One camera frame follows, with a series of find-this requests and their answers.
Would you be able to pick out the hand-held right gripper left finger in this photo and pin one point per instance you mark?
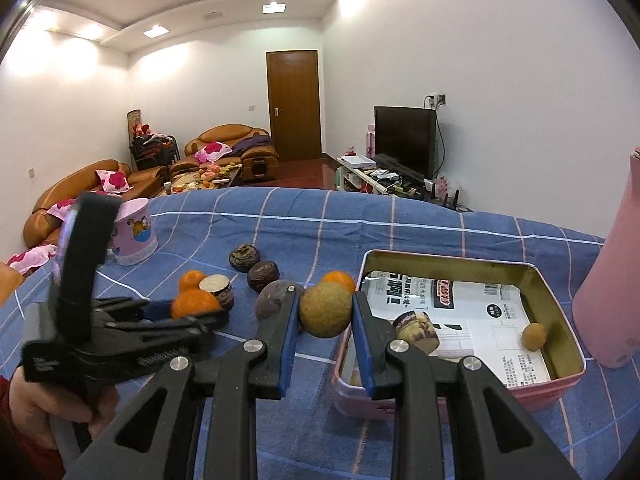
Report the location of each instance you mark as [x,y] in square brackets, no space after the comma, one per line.
[285,355]

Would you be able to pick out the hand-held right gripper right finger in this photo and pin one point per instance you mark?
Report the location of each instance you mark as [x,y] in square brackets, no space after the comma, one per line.
[362,355]

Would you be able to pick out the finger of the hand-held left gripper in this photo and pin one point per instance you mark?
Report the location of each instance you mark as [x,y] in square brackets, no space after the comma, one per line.
[165,332]
[155,310]

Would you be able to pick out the orange mandarin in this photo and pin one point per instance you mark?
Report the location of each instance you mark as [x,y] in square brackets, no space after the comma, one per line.
[192,280]
[192,305]
[339,280]

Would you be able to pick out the dark mangosteen with stem cap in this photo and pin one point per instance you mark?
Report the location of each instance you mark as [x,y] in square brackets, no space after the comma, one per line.
[243,258]

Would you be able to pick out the pink tin box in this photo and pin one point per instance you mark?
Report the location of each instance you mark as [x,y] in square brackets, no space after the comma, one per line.
[430,261]

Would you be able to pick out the person's left forearm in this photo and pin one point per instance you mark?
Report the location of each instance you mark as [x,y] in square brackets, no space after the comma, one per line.
[22,452]

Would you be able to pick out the person's left hand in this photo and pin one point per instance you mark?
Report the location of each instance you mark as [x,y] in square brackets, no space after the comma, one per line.
[30,400]

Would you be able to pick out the pink floral pillow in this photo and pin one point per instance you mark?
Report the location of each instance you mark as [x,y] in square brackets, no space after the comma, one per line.
[212,150]
[30,259]
[114,180]
[61,209]

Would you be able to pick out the pink cartoon mug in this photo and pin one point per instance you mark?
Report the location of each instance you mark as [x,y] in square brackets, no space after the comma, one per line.
[134,242]

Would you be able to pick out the orange leather armchair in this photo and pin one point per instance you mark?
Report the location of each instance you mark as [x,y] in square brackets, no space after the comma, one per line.
[10,282]

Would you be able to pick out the dark round pastry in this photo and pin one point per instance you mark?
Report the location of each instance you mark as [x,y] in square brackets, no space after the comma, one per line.
[263,276]

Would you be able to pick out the orange leather long sofa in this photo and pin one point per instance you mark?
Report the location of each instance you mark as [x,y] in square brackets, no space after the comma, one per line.
[65,185]

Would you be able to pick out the white printed paper packet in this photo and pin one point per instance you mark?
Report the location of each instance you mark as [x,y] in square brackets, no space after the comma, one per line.
[480,310]

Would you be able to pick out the cluttered coffee table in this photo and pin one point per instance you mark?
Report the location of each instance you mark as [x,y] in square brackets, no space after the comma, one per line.
[200,182]

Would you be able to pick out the black rack with clothes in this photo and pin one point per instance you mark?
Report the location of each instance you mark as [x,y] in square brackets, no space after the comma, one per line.
[152,150]

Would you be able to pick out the blue plaid blanket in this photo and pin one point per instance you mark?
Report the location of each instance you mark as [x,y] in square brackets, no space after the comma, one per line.
[320,220]

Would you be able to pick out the rolled brown mat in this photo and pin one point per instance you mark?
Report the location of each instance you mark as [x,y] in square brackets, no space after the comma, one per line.
[134,121]

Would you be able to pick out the small tan round fruit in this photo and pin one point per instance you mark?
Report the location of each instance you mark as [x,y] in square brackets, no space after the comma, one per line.
[534,336]

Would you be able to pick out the white television stand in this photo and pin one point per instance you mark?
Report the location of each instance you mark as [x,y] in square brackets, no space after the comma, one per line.
[360,177]

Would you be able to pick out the black router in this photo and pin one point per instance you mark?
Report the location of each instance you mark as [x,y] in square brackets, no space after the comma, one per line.
[450,200]

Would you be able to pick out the orange leather two-seat sofa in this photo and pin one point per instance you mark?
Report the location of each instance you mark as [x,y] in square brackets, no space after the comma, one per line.
[220,135]

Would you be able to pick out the purple cloth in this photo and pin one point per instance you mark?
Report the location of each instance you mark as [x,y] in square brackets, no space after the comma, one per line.
[252,142]

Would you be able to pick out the flat white box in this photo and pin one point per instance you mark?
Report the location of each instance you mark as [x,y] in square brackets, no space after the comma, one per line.
[357,160]

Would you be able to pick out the pink gift box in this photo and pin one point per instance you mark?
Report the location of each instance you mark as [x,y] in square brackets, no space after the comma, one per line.
[370,140]

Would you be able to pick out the black television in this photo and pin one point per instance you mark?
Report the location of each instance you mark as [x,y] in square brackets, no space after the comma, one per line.
[405,140]

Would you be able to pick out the brown wooden door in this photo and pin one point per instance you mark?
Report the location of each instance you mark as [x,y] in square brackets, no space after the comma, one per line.
[293,105]

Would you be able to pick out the square ceiling light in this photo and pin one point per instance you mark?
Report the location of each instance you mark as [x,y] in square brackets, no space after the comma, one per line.
[273,8]
[155,31]

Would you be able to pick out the pink bottle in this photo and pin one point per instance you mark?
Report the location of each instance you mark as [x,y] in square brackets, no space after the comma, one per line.
[610,270]

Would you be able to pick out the wall power socket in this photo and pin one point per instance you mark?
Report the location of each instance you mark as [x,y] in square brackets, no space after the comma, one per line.
[435,100]

